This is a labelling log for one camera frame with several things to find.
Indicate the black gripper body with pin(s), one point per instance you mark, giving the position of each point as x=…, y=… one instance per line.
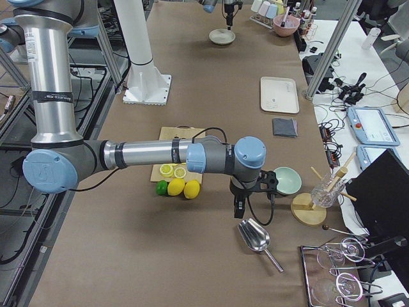
x=239, y=192
x=229, y=8

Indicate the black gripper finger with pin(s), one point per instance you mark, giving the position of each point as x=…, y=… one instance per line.
x=239, y=209
x=229, y=21

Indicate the beige round plate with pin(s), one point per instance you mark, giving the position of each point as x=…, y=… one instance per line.
x=222, y=36

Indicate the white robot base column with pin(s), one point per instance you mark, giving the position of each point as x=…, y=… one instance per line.
x=145, y=83

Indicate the white rabbit tray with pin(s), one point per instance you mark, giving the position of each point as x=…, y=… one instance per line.
x=279, y=95

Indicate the black tray with glasses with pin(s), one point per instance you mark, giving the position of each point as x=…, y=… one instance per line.
x=331, y=277

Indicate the mint green bowl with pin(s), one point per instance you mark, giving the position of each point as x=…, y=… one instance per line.
x=289, y=181

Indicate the mint green cup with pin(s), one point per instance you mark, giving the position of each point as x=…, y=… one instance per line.
x=256, y=6

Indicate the metal scoop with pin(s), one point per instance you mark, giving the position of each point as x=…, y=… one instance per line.
x=257, y=239

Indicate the pink cup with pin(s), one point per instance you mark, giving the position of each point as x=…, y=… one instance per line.
x=263, y=9

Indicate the light blue cup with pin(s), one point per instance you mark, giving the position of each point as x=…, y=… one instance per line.
x=272, y=11

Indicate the wooden cup stand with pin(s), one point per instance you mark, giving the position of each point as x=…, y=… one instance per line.
x=303, y=208

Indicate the yellow lemon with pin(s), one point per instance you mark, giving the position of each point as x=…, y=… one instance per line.
x=192, y=189
x=175, y=186

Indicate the grey folded cloth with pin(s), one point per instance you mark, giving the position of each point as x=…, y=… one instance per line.
x=284, y=127

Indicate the pink bowl with ice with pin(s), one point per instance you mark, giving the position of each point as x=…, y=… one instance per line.
x=291, y=25

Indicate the clear glass cup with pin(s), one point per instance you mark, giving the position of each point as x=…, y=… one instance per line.
x=326, y=193

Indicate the lemon slice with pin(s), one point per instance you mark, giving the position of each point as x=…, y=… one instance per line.
x=166, y=170
x=179, y=172

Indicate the green lime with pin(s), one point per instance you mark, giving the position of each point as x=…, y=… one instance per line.
x=161, y=187

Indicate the bamboo cutting board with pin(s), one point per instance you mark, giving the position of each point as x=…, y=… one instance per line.
x=168, y=133

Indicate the blue teach pendant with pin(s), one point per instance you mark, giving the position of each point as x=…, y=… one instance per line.
x=371, y=126
x=366, y=154

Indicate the wine glass on rack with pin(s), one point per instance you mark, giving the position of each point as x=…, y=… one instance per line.
x=335, y=254

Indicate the black monitor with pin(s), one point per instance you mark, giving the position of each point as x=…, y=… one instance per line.
x=381, y=191

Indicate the white wire cup rack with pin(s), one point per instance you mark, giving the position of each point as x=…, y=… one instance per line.
x=266, y=20

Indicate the aluminium frame post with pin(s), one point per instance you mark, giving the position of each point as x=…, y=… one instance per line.
x=333, y=44

